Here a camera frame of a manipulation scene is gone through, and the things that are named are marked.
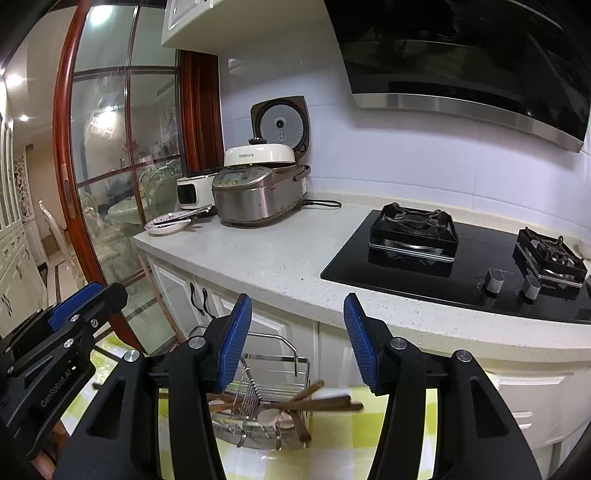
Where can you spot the white kitchen counter cabinet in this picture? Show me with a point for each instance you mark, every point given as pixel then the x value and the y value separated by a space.
pixel 286 258

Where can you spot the white dining chair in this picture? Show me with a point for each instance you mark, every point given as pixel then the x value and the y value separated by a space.
pixel 48 217

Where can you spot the black glass cooktop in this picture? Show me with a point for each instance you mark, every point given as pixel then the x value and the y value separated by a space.
pixel 415 281

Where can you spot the white carved cabinet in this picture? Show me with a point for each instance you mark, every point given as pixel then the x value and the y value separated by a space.
pixel 14 258

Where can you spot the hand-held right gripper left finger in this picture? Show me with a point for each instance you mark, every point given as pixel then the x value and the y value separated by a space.
pixel 235 341

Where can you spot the light brown wooden chopstick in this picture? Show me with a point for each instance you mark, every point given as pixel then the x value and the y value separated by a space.
pixel 310 391

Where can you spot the white plate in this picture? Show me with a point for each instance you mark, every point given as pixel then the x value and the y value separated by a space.
pixel 161 229

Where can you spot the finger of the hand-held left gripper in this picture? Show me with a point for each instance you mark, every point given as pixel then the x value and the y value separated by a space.
pixel 111 297
pixel 74 302

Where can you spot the black range hood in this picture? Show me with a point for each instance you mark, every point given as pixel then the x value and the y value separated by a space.
pixel 461 46

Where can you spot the silver rice cooker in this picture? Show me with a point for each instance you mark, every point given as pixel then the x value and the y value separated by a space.
pixel 254 198

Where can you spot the green checked tablecloth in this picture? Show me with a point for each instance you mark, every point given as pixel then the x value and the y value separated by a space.
pixel 332 443

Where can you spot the dark patterned serving utensil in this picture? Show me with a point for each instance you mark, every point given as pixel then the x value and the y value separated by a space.
pixel 198 212

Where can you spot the small white appliance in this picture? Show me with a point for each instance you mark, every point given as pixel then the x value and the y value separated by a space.
pixel 198 184

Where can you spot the black gas burner grate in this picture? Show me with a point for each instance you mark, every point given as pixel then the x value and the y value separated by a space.
pixel 397 230
pixel 531 244

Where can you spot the red framed glass sliding door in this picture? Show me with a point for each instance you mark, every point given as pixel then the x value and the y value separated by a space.
pixel 62 152

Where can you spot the white upper cabinet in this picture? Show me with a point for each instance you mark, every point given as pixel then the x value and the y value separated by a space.
pixel 194 23

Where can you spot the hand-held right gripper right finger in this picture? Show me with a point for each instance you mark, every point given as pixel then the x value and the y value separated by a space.
pixel 360 341

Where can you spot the grey stove knob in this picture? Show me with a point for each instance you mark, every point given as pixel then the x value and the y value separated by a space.
pixel 495 282
pixel 531 290

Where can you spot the white lidded pot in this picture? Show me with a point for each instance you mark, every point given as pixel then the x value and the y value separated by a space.
pixel 263 154

